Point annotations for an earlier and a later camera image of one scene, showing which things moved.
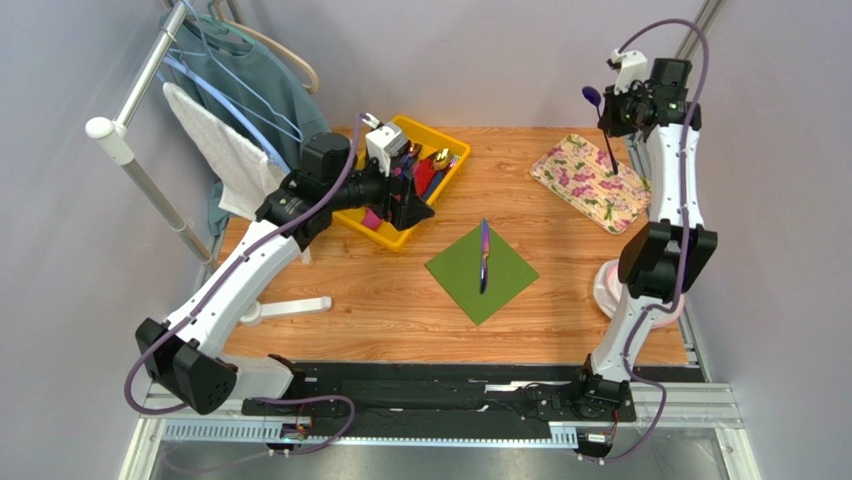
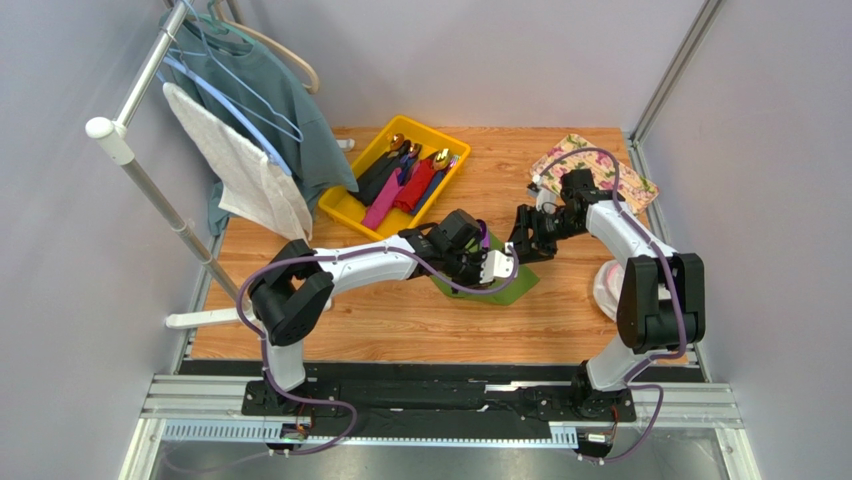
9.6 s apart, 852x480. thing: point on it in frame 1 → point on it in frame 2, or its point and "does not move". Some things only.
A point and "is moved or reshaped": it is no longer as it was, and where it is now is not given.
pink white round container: [607, 289] does not move
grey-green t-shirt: [250, 88] does not move
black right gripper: [617, 116] → [533, 230]
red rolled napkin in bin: [423, 171] does not move
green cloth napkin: [458, 271] is moved or reshaped
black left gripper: [399, 213] → [477, 257]
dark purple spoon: [593, 96] → [485, 235]
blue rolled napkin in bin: [434, 182] does not move
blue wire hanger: [226, 101] does not move
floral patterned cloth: [584, 177] does not move
